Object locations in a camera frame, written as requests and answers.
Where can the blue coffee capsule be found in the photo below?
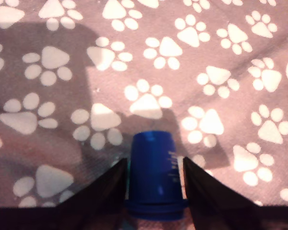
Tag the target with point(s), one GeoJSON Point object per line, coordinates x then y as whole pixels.
{"type": "Point", "coordinates": [153, 172]}

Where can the grey paw-print cloth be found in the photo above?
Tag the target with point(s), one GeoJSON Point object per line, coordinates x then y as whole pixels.
{"type": "Point", "coordinates": [206, 48]}

